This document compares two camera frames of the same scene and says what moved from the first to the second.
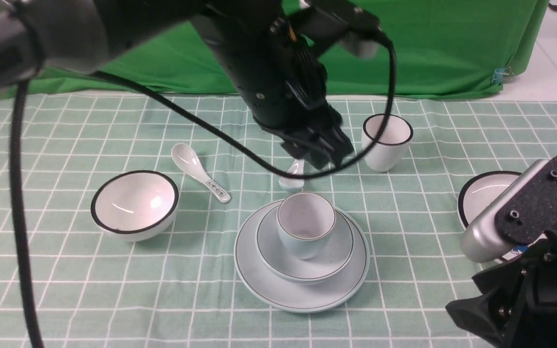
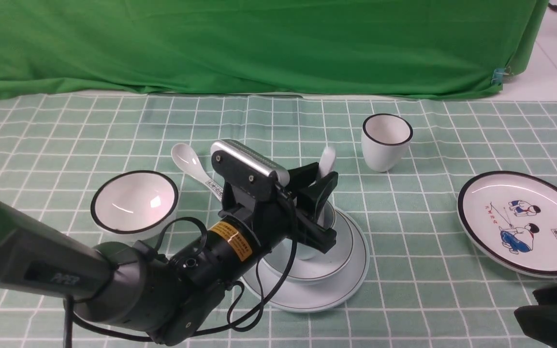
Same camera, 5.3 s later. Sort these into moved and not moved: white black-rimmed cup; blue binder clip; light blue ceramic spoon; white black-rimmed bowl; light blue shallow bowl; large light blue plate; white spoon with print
Moved: light blue ceramic spoon
Not moved: white black-rimmed bowl; white spoon with print; blue binder clip; large light blue plate; white black-rimmed cup; light blue shallow bowl
